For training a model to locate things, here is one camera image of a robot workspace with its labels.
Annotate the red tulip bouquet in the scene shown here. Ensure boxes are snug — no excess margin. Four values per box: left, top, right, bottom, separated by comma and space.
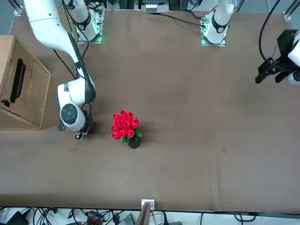
111, 110, 143, 145

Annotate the black vase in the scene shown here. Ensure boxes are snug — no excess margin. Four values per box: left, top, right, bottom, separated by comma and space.
127, 137, 142, 150

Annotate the large black power adapter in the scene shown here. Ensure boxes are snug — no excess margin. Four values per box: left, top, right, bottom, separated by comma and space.
6, 210, 27, 225

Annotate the grey power strip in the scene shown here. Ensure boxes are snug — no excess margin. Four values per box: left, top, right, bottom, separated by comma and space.
141, 3, 169, 14

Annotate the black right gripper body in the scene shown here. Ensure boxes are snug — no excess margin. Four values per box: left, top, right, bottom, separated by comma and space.
81, 112, 94, 136

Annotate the orange and black device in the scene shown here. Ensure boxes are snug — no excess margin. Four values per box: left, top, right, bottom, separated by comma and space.
85, 210, 102, 225

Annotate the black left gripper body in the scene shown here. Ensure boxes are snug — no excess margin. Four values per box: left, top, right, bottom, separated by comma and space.
269, 30, 298, 71

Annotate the aluminium frame post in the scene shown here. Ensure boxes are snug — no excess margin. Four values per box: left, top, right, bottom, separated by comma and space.
137, 199, 156, 225

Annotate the black table cable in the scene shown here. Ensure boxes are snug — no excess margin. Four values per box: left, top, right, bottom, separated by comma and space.
149, 11, 205, 27

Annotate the wooden drawer box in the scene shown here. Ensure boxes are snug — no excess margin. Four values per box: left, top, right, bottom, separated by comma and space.
0, 35, 52, 130

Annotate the dark power brick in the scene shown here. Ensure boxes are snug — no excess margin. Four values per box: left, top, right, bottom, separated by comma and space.
121, 213, 136, 225

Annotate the black drawer handle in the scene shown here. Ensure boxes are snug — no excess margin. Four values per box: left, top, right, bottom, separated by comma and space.
9, 58, 26, 104

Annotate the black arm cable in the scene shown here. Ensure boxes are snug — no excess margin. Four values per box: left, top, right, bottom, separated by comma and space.
258, 0, 282, 62
52, 48, 78, 80

